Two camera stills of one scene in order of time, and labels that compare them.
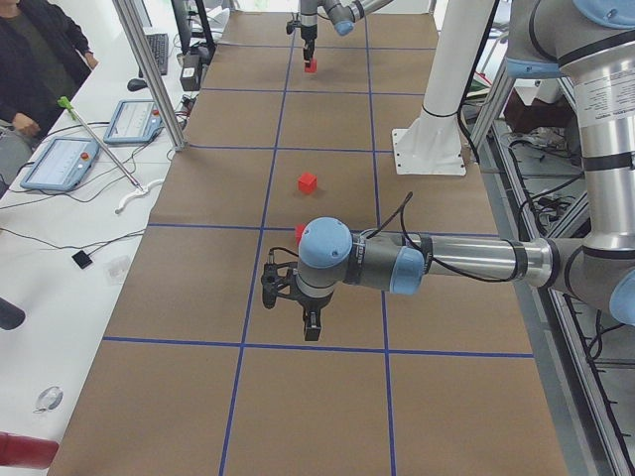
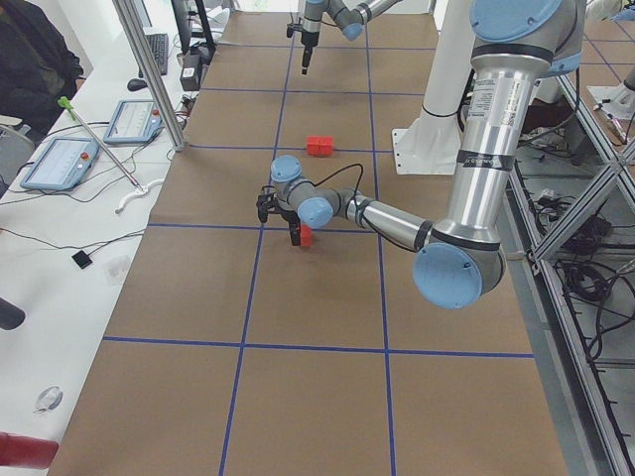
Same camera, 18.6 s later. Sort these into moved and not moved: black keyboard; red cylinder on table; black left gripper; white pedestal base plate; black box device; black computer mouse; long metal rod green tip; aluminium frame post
Moved: black left gripper
Not moved: white pedestal base plate; long metal rod green tip; red cylinder on table; black box device; black computer mouse; aluminium frame post; black keyboard
